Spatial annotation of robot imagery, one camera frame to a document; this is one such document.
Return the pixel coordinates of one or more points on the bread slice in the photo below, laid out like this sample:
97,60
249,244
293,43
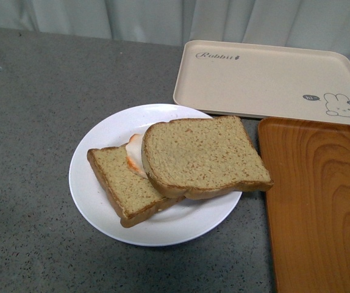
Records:
133,198
200,158

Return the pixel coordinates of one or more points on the white round plate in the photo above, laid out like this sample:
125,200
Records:
180,223

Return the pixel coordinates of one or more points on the fried egg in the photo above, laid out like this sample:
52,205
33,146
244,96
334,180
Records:
133,158

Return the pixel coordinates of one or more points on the beige rabbit tray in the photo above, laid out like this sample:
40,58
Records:
261,81

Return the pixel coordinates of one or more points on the brown wooden tray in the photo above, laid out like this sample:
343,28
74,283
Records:
309,205

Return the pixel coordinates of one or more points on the grey curtain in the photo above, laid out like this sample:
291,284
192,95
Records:
323,25

